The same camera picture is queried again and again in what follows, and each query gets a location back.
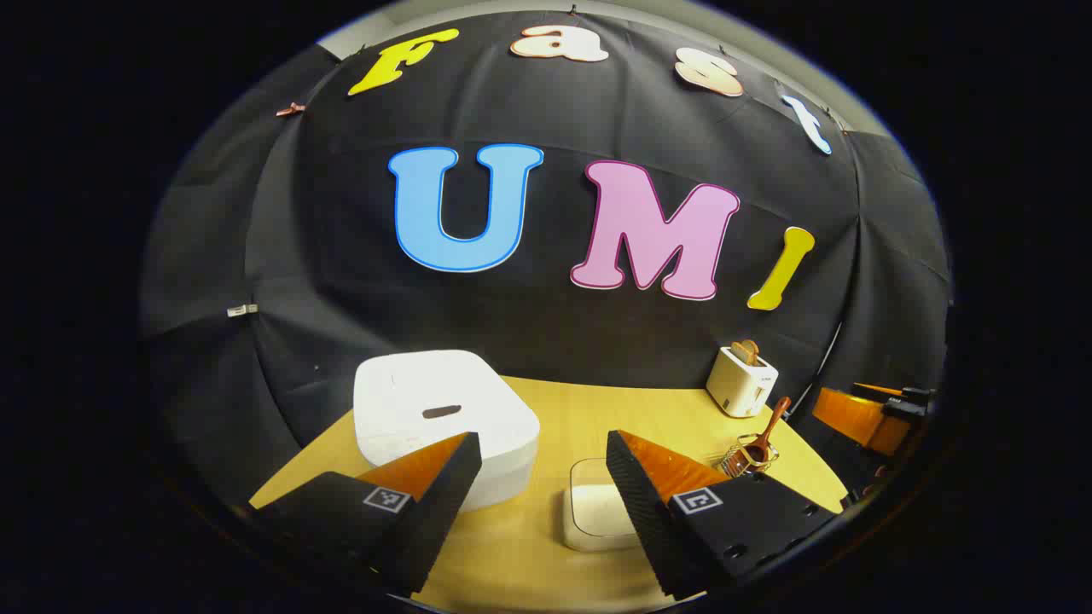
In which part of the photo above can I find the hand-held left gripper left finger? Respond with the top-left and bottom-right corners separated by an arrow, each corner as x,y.
253,432 -> 484,596

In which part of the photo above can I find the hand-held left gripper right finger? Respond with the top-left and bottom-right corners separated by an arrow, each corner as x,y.
606,429 -> 841,600

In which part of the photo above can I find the white rice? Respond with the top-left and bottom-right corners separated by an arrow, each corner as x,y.
573,484 -> 642,538

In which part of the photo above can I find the brown wooden spoon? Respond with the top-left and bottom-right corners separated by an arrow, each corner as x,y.
747,397 -> 792,466

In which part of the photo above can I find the white rice cooker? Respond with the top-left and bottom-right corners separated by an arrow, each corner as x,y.
353,350 -> 541,513

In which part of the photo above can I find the wire metal chopstick holder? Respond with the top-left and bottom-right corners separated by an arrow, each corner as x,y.
719,435 -> 780,478

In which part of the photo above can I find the clear plastic container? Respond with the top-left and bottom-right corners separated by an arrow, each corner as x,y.
563,458 -> 675,553

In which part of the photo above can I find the white toaster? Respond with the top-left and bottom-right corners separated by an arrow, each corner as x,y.
706,345 -> 779,419

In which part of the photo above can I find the black backdrop cloth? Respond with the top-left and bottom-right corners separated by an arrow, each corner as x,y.
141,10 -> 952,513

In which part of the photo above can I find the grey power cable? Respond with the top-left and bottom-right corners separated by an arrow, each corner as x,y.
785,320 -> 845,419

